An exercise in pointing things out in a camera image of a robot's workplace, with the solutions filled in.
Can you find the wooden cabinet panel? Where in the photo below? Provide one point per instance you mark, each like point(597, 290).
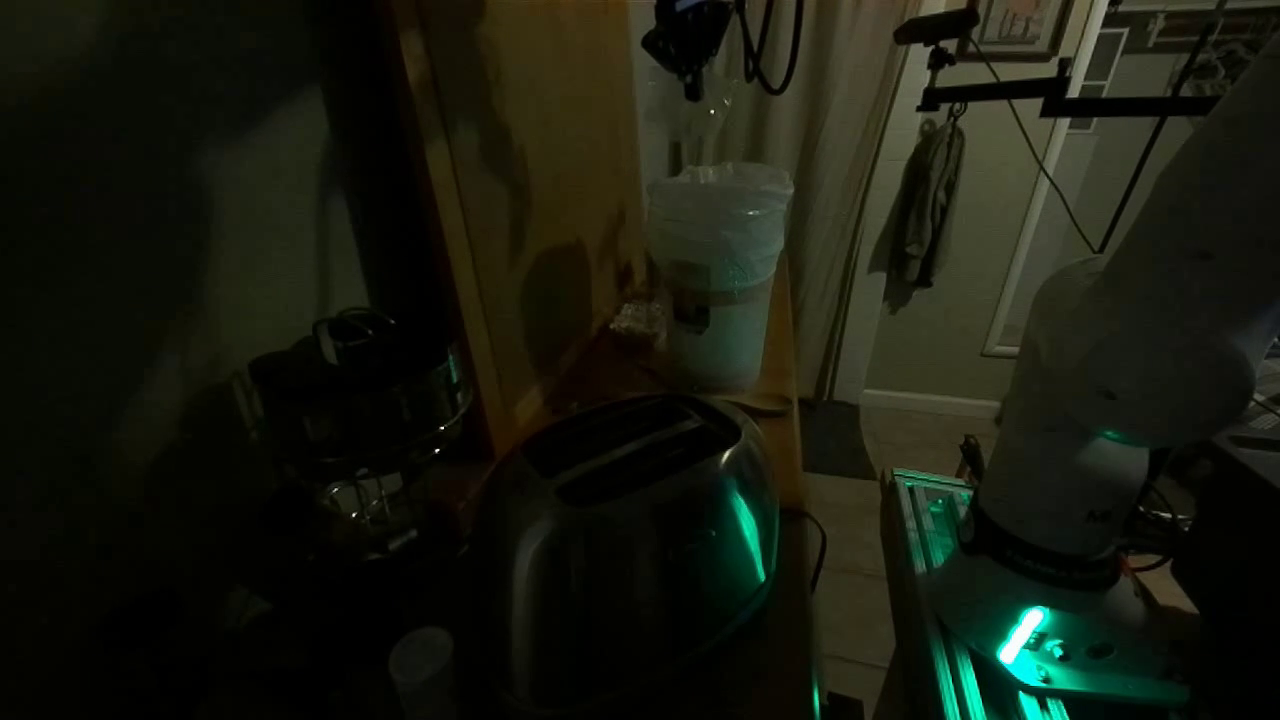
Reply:
point(525, 135)

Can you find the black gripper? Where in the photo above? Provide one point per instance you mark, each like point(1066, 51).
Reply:
point(684, 34)

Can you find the stainless steel toaster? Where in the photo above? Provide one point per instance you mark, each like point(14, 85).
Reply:
point(619, 546)

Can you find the small white cup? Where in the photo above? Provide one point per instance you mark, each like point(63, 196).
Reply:
point(423, 675)

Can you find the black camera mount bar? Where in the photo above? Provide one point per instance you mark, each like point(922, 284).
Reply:
point(1054, 94)

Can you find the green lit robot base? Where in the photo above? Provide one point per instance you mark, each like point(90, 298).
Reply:
point(979, 642)

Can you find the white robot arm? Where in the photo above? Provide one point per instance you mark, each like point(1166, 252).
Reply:
point(1150, 344)

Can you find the black coffee machine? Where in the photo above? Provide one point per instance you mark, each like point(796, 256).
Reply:
point(354, 414)

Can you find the hanging grey cloth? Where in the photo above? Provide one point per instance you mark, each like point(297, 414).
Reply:
point(918, 218)

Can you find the clear plastic wrapper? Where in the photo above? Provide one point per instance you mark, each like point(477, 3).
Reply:
point(702, 126)

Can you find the framed wall picture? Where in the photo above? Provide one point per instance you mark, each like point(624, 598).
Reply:
point(1023, 31)

